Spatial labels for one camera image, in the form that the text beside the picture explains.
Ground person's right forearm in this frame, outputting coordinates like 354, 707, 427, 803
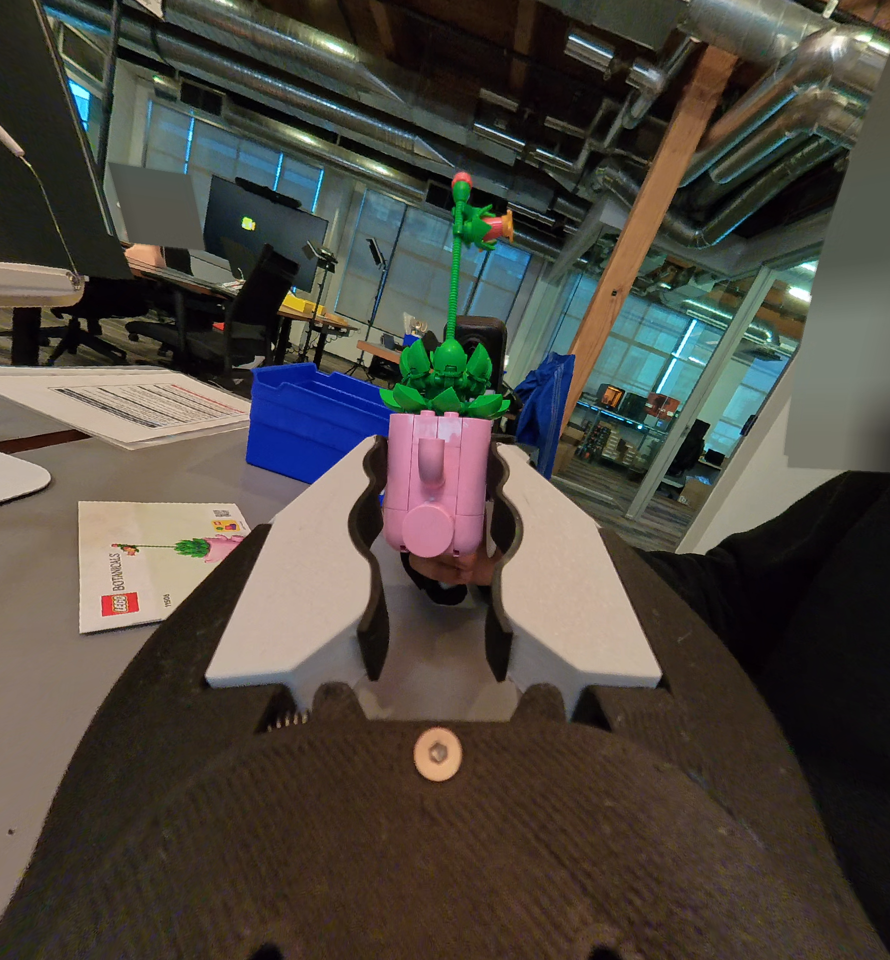
636, 468, 890, 676

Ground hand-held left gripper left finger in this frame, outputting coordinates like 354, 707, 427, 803
205, 435, 391, 691

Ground blue fabric cover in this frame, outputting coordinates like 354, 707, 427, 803
514, 352, 577, 481

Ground black panel board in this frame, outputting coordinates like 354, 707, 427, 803
0, 0, 135, 282

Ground long wooden desk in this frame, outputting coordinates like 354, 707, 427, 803
126, 247, 244, 361

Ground wooden desk black legs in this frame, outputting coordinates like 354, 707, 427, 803
355, 339, 416, 376

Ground toy brick instruction booklet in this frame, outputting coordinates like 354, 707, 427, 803
77, 500, 253, 635

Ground pink toy brick pot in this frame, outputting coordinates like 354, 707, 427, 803
382, 411, 490, 560

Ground green toy brick plant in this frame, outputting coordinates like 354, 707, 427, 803
379, 172, 515, 418

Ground black office chair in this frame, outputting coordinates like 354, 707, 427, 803
126, 243, 300, 391

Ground tripod light stand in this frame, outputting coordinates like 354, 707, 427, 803
343, 236, 390, 380
298, 240, 340, 369

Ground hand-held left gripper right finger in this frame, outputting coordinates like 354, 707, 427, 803
484, 442, 664, 691

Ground blue plastic bin white label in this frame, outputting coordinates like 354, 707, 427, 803
246, 408, 386, 485

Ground black monitor screen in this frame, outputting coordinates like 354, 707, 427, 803
203, 174, 330, 294

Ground wooden support post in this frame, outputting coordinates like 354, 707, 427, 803
557, 45, 739, 444

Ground person's right hand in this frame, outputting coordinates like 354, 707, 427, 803
407, 551, 500, 588

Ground printed paper in acrylic holder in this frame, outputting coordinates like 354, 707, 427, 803
0, 366, 253, 451

